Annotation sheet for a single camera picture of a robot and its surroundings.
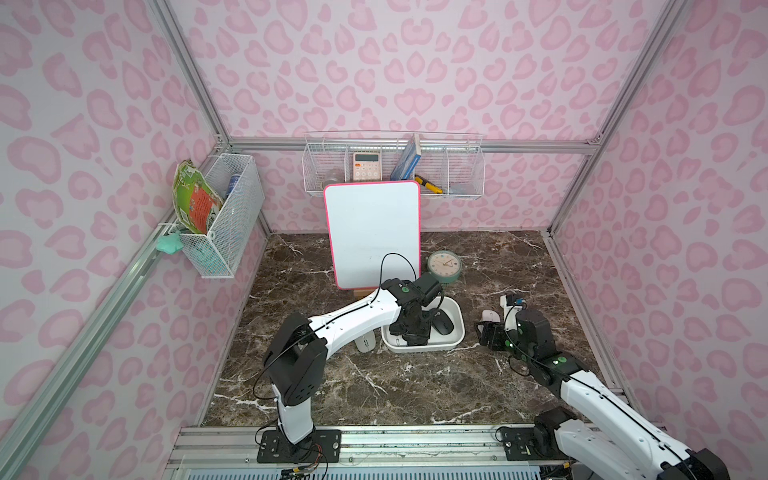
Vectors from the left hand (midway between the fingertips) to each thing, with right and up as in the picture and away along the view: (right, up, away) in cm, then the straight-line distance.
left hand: (419, 326), depth 84 cm
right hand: (+18, +1, -1) cm, 18 cm away
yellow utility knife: (+4, +43, +13) cm, 45 cm away
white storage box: (+6, -6, +6) cm, 10 cm away
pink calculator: (-16, +48, +11) cm, 52 cm away
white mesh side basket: (-50, +20, -12) cm, 55 cm away
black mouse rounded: (+8, -1, +8) cm, 11 cm away
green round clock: (+11, +16, +22) cm, 30 cm away
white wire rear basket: (+13, +52, +18) cm, 56 cm away
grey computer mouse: (-15, -6, +4) cm, 17 cm away
